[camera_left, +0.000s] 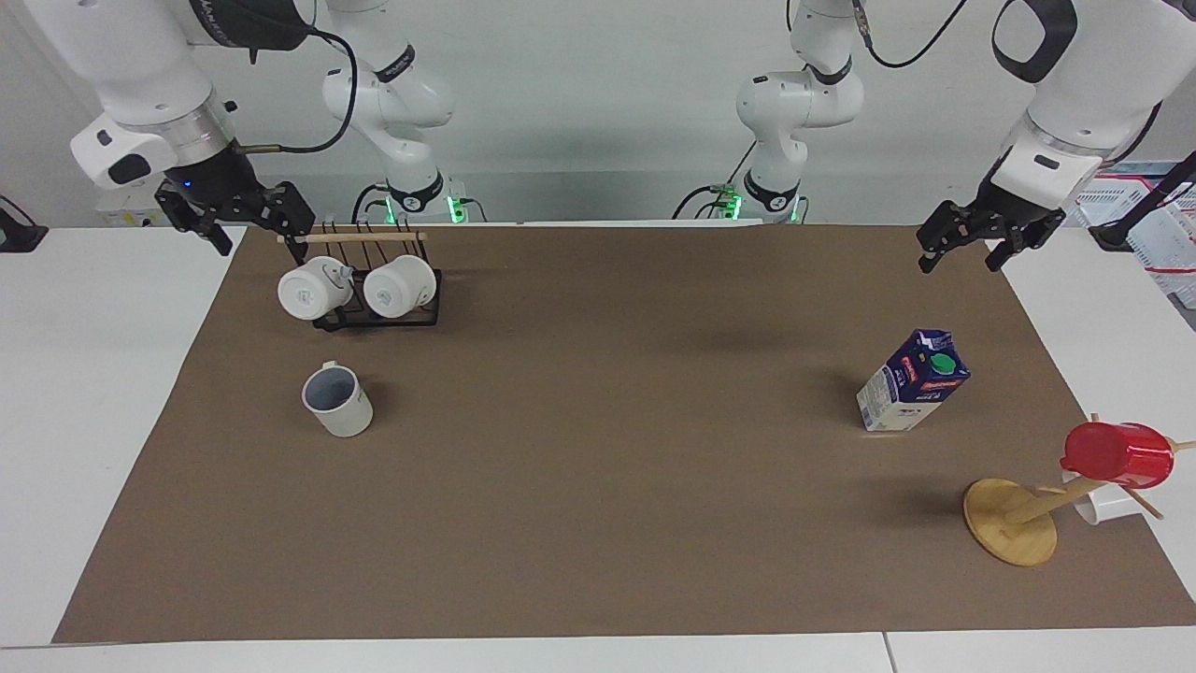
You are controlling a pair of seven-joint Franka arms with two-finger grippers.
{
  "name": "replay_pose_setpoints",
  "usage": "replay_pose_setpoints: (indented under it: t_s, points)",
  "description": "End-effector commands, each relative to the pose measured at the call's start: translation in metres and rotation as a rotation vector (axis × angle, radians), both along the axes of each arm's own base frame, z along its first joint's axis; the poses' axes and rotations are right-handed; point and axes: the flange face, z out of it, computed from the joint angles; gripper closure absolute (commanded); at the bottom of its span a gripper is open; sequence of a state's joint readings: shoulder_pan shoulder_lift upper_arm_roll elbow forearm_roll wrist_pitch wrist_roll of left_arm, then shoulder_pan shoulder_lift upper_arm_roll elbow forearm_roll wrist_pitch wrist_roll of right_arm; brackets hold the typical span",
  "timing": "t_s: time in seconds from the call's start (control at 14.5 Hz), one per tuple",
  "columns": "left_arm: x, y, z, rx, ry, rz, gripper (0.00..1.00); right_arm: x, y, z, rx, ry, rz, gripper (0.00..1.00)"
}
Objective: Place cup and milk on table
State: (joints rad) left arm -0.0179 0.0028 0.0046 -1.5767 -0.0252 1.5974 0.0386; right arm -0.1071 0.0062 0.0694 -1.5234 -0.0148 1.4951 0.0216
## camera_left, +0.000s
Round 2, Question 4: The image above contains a wooden mug tree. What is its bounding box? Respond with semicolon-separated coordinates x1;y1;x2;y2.
962;411;1196;569

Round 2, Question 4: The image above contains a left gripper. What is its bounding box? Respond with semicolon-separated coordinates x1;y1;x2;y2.
917;177;1067;276

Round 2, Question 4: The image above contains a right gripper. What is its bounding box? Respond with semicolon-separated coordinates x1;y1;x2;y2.
153;148;317;265

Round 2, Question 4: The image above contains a black cable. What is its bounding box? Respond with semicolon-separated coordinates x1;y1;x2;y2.
852;0;973;70
352;182;390;225
232;26;360;156
672;138;760;222

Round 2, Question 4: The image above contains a white cup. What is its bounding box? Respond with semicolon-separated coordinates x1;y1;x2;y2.
1062;470;1160;527

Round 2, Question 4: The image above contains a white plastic basket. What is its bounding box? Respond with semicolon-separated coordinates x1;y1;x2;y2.
1071;161;1196;310

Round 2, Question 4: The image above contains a white mug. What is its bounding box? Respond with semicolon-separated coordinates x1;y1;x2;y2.
362;253;439;320
277;256;357;322

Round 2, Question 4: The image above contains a black stand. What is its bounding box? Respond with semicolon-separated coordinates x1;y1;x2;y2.
0;194;50;254
1088;150;1196;253

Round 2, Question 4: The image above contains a grey mug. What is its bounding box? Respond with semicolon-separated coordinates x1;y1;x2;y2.
300;360;375;439

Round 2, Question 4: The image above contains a blue and white milk carton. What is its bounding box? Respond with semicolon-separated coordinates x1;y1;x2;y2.
856;327;973;434

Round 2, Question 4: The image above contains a black wire mug rack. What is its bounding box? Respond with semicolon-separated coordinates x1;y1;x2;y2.
277;221;444;334

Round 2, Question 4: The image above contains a red cup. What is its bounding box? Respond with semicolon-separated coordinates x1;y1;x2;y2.
1059;421;1176;491

